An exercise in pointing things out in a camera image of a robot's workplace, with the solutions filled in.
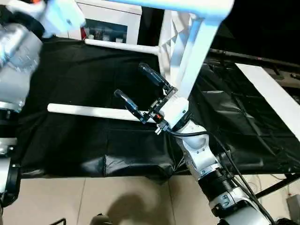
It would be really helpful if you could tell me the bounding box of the white plastic table leg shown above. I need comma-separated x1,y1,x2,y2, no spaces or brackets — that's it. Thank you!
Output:
104,0,225,17
46,102,157,124
83,38,163,56

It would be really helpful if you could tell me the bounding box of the white plastic table top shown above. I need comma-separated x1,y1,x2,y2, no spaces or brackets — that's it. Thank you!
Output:
158,0,235,101

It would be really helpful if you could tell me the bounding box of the black case with yellow label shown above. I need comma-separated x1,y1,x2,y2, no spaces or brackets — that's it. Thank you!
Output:
137,6,165,47

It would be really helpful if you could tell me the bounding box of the black work mat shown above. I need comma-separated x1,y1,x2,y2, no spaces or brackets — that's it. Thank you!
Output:
14,35,300,181

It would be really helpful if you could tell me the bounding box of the white cabinet with glass doors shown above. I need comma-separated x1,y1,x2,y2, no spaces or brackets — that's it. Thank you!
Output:
74,0,144,45

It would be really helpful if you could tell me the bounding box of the black metal rod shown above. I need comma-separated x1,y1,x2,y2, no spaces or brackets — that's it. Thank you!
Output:
209,48,300,71

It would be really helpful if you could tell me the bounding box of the white flat board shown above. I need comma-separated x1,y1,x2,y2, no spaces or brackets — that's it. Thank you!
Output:
235,62,300,139

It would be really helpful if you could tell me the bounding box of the black metal table strut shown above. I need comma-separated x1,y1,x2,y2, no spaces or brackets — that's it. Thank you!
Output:
254,172,300,198

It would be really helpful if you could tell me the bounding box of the grey power box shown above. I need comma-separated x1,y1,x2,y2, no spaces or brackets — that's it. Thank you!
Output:
286,195,300,217

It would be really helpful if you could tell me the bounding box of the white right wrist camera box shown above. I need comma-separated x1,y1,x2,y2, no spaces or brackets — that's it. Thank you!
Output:
161,95,190,130

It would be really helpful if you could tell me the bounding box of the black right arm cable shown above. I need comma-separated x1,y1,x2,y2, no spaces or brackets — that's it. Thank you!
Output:
163,127,275,225

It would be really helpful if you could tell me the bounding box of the black cable coil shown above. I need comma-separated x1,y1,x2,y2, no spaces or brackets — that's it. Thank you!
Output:
275,217,300,225

